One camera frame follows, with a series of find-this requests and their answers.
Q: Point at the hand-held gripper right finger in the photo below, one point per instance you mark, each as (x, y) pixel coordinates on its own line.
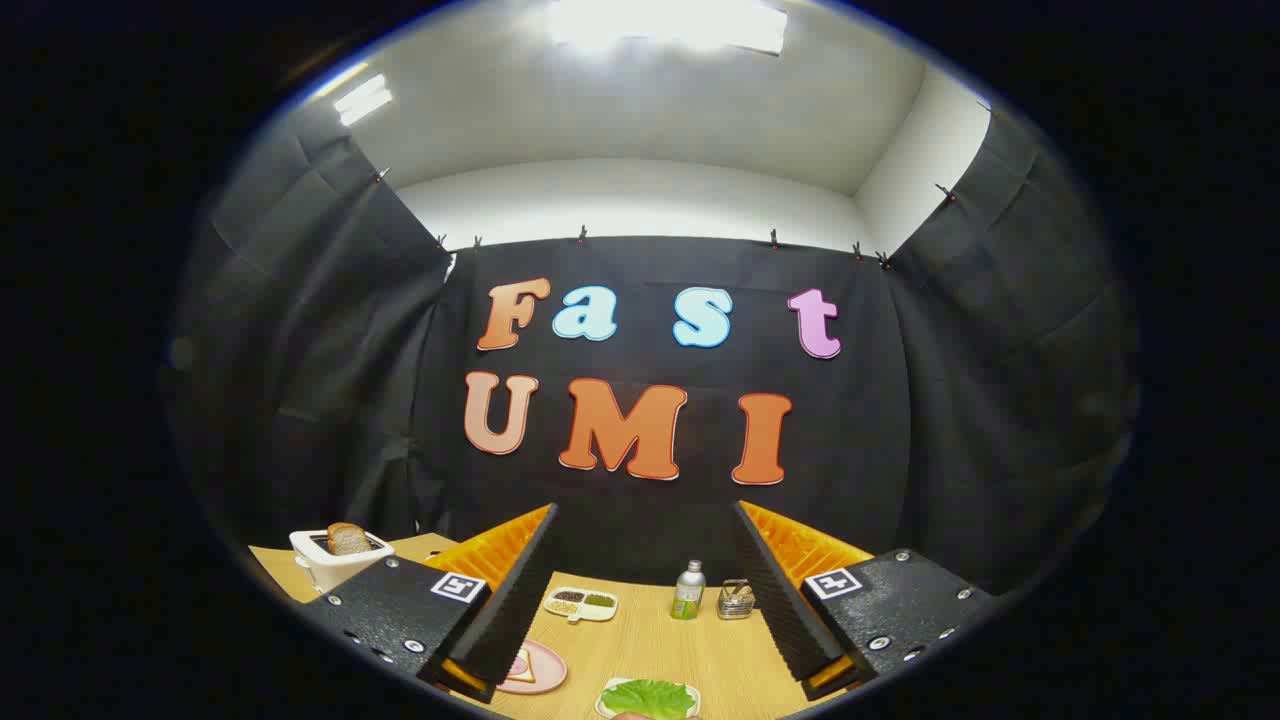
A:
(775, 600)

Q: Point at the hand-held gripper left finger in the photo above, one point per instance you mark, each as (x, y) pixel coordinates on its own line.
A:
(520, 600)

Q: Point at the toasted bread slice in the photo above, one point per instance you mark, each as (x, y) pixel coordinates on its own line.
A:
(348, 540)

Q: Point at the green lettuce leaf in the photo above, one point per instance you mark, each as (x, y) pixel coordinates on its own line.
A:
(650, 698)

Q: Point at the white divided dish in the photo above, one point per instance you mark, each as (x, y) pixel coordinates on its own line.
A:
(582, 613)

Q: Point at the white rounded plate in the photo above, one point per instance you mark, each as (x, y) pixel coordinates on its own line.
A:
(601, 703)

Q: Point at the white toaster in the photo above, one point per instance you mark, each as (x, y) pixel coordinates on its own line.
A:
(330, 572)

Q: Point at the row of small backdrop clips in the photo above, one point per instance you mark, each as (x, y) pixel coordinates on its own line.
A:
(581, 236)

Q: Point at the green label metal bottle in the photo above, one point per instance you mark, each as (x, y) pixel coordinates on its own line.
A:
(688, 598)

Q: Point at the square white bread slice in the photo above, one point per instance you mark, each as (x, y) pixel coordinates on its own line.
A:
(520, 678)

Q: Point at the pink round plate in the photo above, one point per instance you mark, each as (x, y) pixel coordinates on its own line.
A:
(550, 670)

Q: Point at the black backdrop cloth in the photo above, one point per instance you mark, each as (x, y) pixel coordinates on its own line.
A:
(880, 450)

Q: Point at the small ceiling light panel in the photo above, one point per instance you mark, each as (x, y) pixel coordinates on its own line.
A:
(362, 100)

